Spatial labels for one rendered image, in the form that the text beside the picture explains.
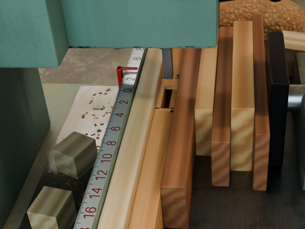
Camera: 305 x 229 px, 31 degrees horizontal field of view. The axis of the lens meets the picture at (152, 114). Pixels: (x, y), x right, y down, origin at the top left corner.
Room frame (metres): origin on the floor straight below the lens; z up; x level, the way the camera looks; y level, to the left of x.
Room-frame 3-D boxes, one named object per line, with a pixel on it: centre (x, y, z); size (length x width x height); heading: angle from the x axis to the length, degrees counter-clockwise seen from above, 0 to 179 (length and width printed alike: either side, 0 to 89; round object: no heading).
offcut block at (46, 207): (0.42, 0.12, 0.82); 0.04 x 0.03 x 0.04; 159
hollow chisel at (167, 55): (0.47, -0.02, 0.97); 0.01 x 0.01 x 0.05; 79
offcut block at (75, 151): (0.52, 0.10, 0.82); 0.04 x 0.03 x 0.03; 143
